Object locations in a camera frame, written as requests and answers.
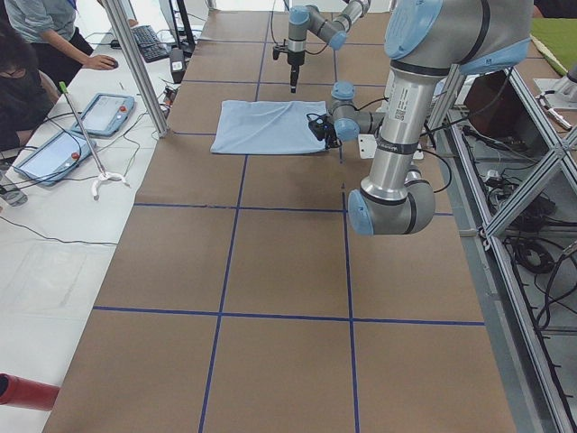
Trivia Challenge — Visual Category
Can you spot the person in black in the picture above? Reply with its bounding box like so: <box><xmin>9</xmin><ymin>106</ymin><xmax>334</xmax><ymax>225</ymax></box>
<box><xmin>4</xmin><ymin>0</ymin><xmax>115</xmax><ymax>84</ymax></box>
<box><xmin>1</xmin><ymin>21</ymin><xmax>60</xmax><ymax>152</ymax></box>

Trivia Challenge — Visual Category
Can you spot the black keyboard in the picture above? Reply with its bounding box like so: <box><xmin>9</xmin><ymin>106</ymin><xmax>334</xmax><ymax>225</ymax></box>
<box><xmin>131</xmin><ymin>25</ymin><xmax>170</xmax><ymax>63</ymax></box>

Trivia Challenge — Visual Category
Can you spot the person in black near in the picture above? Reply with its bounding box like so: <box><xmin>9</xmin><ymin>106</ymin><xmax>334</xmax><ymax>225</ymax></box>
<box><xmin>1</xmin><ymin>21</ymin><xmax>60</xmax><ymax>152</ymax></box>

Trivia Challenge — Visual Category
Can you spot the reacher grabber tool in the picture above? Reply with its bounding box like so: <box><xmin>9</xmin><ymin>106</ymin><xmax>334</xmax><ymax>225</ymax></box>
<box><xmin>59</xmin><ymin>81</ymin><xmax>130</xmax><ymax>201</ymax></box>

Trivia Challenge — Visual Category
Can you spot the aluminium frame rack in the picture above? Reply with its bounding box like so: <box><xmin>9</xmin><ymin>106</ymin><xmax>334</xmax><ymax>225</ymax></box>
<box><xmin>433</xmin><ymin>59</ymin><xmax>576</xmax><ymax>432</ymax></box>

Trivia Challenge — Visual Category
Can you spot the black power adapter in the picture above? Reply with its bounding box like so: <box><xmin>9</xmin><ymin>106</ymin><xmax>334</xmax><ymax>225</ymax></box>
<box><xmin>169</xmin><ymin>48</ymin><xmax>187</xmax><ymax>84</ymax></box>

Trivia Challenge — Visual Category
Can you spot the black monitor stand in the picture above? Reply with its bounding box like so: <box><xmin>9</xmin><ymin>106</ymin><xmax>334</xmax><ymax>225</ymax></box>
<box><xmin>169</xmin><ymin>0</ymin><xmax>197</xmax><ymax>58</ymax></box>

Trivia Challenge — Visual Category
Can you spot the aluminium frame post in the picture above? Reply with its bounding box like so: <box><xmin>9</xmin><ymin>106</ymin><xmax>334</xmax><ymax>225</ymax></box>
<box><xmin>103</xmin><ymin>0</ymin><xmax>169</xmax><ymax>138</ymax></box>

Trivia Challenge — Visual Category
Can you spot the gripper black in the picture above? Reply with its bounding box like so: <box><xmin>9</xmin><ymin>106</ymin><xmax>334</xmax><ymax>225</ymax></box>
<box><xmin>288</xmin><ymin>51</ymin><xmax>305</xmax><ymax>94</ymax></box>
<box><xmin>325</xmin><ymin>128</ymin><xmax>343</xmax><ymax>150</ymax></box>

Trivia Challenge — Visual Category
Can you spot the teach pendant blue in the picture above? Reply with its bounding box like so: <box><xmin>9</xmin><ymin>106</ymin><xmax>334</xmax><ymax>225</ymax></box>
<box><xmin>14</xmin><ymin>130</ymin><xmax>91</xmax><ymax>185</ymax></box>
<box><xmin>80</xmin><ymin>93</ymin><xmax>135</xmax><ymax>138</ymax></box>

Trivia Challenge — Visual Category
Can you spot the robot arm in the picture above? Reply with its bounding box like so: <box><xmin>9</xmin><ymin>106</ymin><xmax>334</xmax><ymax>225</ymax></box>
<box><xmin>330</xmin><ymin>1</ymin><xmax>533</xmax><ymax>235</ymax></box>
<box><xmin>281</xmin><ymin>0</ymin><xmax>371</xmax><ymax>93</ymax></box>

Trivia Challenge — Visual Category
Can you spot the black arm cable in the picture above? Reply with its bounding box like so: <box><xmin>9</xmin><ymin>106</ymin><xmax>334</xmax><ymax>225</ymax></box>
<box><xmin>355</xmin><ymin>96</ymin><xmax>453</xmax><ymax>195</ymax></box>

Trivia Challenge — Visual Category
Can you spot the far teach pendant blue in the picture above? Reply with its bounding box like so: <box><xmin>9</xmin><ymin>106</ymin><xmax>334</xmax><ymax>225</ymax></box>
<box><xmin>80</xmin><ymin>93</ymin><xmax>135</xmax><ymax>138</ymax></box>

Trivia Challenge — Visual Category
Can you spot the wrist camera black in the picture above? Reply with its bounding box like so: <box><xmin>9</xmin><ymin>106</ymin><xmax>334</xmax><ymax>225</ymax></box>
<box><xmin>307</xmin><ymin>113</ymin><xmax>330</xmax><ymax>141</ymax></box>
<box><xmin>272</xmin><ymin>44</ymin><xmax>289</xmax><ymax>60</ymax></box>

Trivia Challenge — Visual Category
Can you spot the person in black far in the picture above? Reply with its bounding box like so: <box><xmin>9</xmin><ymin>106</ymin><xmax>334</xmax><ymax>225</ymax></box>
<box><xmin>4</xmin><ymin>0</ymin><xmax>115</xmax><ymax>84</ymax></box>

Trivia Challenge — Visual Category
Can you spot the light blue t-shirt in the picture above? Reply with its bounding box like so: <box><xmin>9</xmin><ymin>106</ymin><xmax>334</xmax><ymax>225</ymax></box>
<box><xmin>210</xmin><ymin>100</ymin><xmax>326</xmax><ymax>155</ymax></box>

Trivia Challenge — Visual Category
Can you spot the red cylinder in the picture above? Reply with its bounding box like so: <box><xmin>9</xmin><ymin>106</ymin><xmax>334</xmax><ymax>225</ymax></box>
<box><xmin>1</xmin><ymin>373</ymin><xmax>60</xmax><ymax>411</ymax></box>

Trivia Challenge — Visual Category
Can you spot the near teach pendant blue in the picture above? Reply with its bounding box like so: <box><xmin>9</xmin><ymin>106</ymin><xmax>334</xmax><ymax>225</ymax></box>
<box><xmin>14</xmin><ymin>130</ymin><xmax>91</xmax><ymax>185</ymax></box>

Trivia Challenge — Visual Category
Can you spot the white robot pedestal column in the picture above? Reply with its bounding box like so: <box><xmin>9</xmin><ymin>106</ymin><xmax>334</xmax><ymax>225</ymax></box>
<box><xmin>374</xmin><ymin>71</ymin><xmax>435</xmax><ymax>161</ymax></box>

